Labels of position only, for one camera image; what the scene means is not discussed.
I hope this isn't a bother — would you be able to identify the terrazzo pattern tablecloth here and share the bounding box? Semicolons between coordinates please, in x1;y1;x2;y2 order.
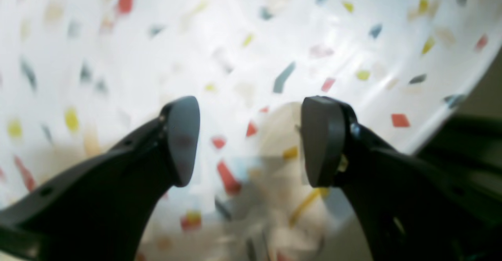
1;0;501;261

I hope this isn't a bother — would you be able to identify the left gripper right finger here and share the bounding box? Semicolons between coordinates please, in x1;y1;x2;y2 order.
300;96;502;261

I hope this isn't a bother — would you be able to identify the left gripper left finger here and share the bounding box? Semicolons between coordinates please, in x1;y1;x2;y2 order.
0;96;200;261

